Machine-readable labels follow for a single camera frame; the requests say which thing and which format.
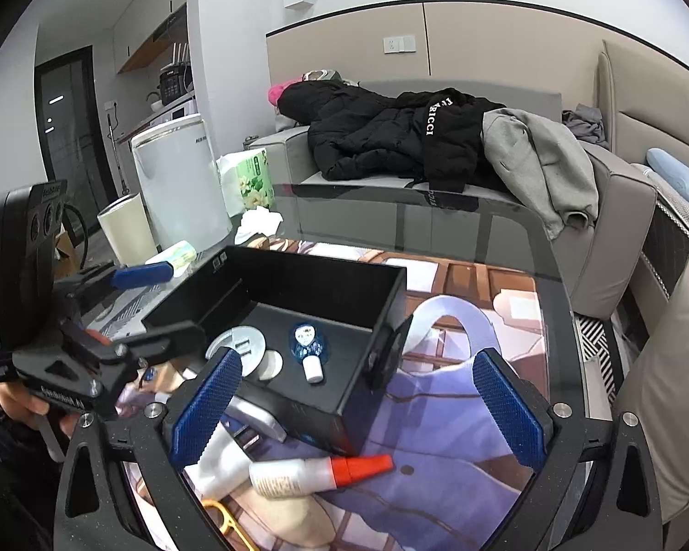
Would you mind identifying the cardboard box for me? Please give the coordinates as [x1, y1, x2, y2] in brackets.
[54, 232, 80, 276]

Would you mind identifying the dark glass door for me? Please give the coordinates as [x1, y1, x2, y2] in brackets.
[34, 46, 119, 236]

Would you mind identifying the dark grey garment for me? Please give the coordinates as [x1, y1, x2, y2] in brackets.
[563, 104, 610, 147]

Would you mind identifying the white charger block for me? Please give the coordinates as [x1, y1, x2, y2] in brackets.
[224, 396, 288, 444]

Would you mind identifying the beige cushion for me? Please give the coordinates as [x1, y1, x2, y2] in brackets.
[614, 253, 689, 523]

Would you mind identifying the blue pillow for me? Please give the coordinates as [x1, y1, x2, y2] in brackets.
[646, 148, 689, 199]

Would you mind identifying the crumpled white tissue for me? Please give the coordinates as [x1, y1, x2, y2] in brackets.
[234, 208, 285, 245]

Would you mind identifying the white household appliance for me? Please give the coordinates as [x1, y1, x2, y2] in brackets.
[131, 113, 234, 253]

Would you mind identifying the beige padded headboard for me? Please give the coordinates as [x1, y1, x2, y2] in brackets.
[597, 40, 689, 164]

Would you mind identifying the printed table mat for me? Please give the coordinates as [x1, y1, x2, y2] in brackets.
[120, 235, 546, 551]

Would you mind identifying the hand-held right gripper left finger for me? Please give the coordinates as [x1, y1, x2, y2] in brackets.
[54, 347, 245, 551]

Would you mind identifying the red-capped glue bottle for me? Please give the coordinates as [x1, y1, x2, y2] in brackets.
[248, 453, 395, 499]

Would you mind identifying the green tissue pack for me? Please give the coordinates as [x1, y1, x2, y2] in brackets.
[217, 148, 275, 219]

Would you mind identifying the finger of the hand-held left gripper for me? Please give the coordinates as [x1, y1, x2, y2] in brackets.
[92, 321, 208, 380]
[54, 261, 174, 316]

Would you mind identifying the white power bank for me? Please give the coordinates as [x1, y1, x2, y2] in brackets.
[184, 430, 259, 500]

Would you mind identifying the person's left hand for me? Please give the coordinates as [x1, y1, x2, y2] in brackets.
[0, 382, 81, 438]

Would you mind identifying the black puffer jacket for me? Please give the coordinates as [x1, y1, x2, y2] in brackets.
[277, 80, 514, 193]

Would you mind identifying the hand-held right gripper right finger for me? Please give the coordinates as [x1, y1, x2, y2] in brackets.
[472, 347, 664, 551]

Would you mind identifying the grey sofa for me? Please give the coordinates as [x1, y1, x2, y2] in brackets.
[247, 79, 658, 319]

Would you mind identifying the white round disc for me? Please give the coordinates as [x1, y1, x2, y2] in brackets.
[247, 350, 285, 382]

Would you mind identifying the grey bed blanket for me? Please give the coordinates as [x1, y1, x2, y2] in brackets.
[637, 163, 689, 276]

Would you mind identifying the black storage box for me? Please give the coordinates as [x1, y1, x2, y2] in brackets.
[143, 246, 408, 457]

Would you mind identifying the round grey socket adapter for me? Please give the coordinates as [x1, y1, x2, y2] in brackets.
[205, 326, 265, 365]

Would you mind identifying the black kitchen appliance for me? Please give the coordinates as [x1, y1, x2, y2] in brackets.
[159, 66, 193, 104]

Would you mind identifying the grey hoodie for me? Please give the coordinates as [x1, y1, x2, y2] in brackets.
[481, 108, 601, 240]

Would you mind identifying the cream cylindrical bin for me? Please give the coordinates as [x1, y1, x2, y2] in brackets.
[96, 195, 160, 268]

